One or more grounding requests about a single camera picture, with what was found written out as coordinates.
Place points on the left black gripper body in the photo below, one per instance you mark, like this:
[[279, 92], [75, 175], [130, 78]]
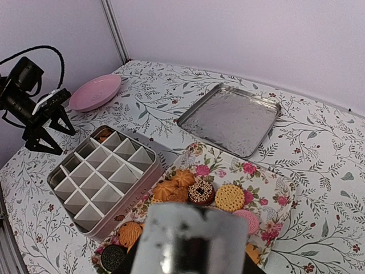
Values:
[[21, 107]]

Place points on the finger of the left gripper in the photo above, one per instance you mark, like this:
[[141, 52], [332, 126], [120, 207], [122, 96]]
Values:
[[44, 144], [60, 122]]

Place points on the orange swirl cookie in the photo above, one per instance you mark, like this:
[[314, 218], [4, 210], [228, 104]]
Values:
[[104, 135]]

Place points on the pink divided cookie tin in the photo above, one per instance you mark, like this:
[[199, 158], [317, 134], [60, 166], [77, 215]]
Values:
[[99, 183]]

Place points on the metal serving tongs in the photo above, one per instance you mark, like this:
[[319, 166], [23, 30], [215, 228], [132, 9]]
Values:
[[181, 238]]

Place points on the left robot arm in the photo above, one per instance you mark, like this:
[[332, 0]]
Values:
[[21, 80]]

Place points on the pink plate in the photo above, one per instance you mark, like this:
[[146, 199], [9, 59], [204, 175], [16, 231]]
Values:
[[95, 93]]

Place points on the black sandwich cookie left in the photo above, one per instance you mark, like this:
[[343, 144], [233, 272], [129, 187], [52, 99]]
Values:
[[112, 256]]

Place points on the floral cookie tray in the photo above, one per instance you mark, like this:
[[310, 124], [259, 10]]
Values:
[[216, 205]]

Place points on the chocolate sprinkle donut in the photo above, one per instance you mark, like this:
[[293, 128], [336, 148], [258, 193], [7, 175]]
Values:
[[201, 193]]

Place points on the silver metal tray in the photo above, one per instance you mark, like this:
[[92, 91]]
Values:
[[233, 120]]

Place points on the pink sandwich cookie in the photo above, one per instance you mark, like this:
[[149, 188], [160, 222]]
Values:
[[252, 220]]

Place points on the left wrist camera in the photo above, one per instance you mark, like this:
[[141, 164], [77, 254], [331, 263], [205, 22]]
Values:
[[53, 99]]

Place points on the left aluminium frame post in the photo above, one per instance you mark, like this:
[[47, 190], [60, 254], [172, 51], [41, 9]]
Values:
[[115, 31]]

